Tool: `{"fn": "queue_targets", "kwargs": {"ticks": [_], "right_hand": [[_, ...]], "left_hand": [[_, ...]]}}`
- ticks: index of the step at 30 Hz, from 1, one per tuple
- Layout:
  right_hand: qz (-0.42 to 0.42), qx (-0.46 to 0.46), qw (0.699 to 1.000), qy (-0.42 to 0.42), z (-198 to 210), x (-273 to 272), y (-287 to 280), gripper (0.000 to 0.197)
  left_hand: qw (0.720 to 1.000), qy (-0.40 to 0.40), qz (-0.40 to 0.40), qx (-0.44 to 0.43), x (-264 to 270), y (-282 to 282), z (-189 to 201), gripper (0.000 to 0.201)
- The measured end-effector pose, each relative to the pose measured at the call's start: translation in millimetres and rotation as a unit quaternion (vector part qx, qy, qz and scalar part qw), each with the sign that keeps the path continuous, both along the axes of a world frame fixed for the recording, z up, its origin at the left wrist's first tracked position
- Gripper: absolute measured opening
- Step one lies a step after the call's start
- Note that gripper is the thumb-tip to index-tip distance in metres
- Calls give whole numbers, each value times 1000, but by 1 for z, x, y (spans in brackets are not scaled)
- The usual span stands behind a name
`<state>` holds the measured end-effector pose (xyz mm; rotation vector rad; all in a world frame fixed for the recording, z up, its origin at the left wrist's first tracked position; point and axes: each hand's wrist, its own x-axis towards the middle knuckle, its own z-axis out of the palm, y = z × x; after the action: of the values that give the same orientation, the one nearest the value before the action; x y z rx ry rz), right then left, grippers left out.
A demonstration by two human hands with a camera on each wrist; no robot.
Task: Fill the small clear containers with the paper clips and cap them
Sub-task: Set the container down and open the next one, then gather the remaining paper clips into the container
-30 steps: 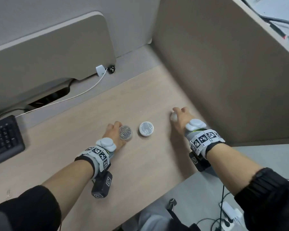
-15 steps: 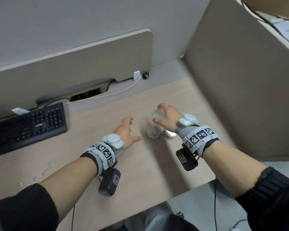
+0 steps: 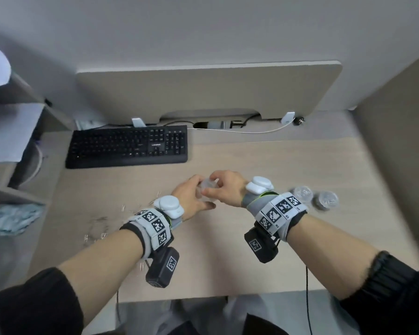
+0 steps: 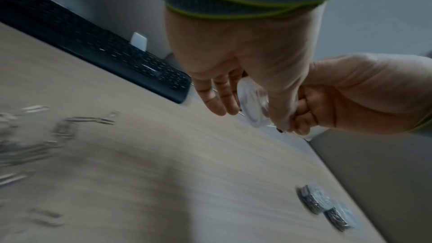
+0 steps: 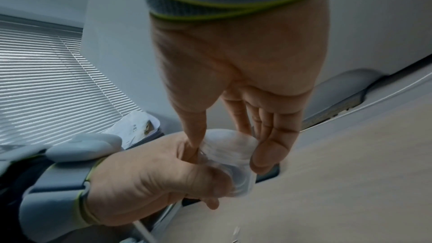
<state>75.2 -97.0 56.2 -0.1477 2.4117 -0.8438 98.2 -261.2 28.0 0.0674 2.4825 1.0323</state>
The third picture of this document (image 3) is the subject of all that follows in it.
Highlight beige desk divider panel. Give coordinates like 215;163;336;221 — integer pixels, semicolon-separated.
76;60;343;124

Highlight black right sleeve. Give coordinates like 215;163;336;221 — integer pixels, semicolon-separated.
340;251;419;335

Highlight person's right forearm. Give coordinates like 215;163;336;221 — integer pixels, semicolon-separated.
287;214;379;301

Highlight white printed paper slip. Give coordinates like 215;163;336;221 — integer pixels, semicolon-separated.
75;120;107;131

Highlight pale blue crumpled cloth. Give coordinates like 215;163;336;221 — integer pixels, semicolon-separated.
0;203;45;237

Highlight person's right hand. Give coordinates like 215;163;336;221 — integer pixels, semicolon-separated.
209;170;249;208

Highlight beige side partition panel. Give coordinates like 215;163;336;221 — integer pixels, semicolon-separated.
352;48;419;269

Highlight white cable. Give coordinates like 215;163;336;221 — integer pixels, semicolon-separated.
188;117;294;135

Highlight black sleeve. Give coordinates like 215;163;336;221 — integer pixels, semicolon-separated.
0;268;84;335
340;251;419;335

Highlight black keyboard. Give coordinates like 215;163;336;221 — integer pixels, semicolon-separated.
65;125;189;170

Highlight grey marker wristband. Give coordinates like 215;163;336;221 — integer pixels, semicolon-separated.
241;191;308;243
120;209;175;261

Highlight white round tracker puck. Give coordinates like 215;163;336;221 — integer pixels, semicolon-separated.
245;176;275;195
153;195;185;220

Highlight pile of silver paper clips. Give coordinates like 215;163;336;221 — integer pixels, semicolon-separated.
83;191;161;245

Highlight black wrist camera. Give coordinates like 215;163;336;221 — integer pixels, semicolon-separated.
244;225;280;264
145;247;180;288

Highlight person's left hand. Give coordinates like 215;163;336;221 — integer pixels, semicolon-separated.
171;174;216;222

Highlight clear jar with label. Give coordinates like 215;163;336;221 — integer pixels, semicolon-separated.
289;186;314;206

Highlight black left sleeve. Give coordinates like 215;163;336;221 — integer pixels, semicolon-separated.
0;268;84;335

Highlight person's grey trousers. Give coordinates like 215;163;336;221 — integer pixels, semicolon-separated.
117;296;336;335

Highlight white coiled tube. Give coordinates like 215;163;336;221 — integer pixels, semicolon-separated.
20;141;44;187

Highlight person's left forearm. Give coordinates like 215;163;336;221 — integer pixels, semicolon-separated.
57;229;144;327

